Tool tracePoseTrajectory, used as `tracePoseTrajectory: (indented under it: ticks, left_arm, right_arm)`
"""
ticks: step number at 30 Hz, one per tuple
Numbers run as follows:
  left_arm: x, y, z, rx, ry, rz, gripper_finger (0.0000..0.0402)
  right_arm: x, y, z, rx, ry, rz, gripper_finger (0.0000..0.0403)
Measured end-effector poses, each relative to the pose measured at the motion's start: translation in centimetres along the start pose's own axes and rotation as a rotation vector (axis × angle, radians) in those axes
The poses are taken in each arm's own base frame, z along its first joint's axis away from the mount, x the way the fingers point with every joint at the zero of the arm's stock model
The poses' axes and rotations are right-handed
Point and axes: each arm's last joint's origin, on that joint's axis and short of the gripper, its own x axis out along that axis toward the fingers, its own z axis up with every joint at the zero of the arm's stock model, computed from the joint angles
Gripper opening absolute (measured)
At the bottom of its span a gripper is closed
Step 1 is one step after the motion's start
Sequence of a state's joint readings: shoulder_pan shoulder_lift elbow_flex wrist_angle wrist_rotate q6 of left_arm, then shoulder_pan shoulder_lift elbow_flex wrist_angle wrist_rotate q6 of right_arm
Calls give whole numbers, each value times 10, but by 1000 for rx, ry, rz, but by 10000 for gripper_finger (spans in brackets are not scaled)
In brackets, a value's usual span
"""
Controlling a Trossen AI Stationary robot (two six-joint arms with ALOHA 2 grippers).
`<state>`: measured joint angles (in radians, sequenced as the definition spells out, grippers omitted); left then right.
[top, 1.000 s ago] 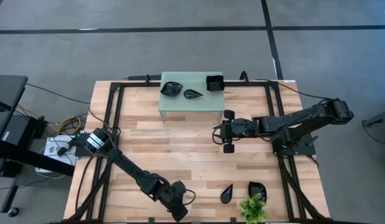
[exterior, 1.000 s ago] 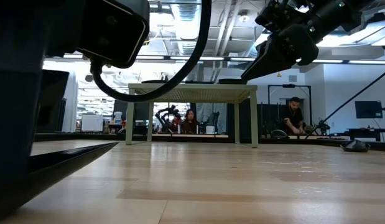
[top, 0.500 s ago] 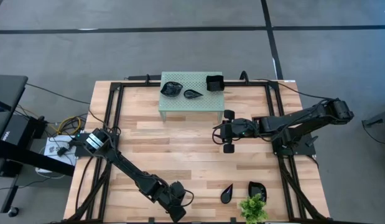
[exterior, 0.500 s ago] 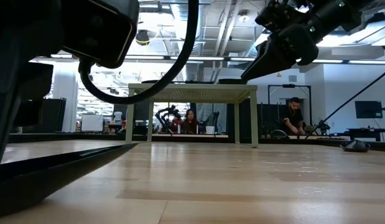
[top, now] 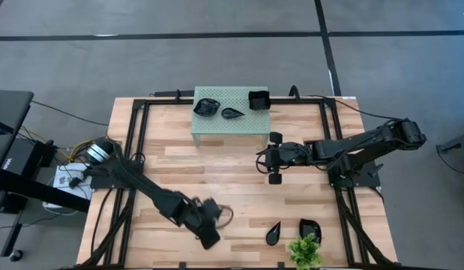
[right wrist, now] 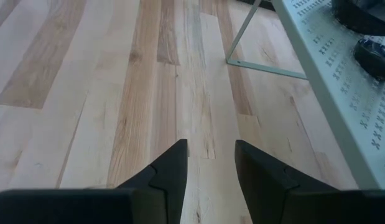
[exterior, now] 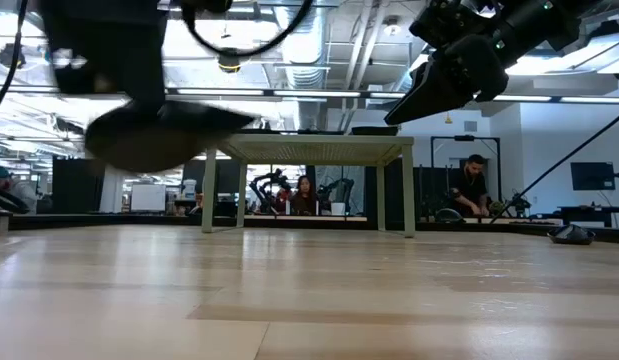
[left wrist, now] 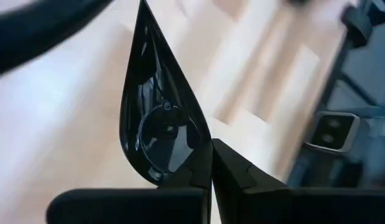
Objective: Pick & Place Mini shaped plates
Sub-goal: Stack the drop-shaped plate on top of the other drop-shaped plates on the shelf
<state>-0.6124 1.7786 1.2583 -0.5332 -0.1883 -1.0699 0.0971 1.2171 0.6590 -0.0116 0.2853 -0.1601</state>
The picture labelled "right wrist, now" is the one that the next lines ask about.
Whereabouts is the black aluminium table frame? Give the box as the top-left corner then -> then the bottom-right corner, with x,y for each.
235,0 -> 276,12

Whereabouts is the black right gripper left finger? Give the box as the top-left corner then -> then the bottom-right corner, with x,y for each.
0,138 -> 189,224

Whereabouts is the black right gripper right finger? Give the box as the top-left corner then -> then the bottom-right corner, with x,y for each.
234,139 -> 385,224

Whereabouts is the green perforated metal shelf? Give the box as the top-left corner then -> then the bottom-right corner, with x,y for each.
225,0 -> 385,190

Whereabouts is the black teardrop mini plate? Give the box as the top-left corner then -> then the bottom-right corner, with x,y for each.
353,37 -> 385,83

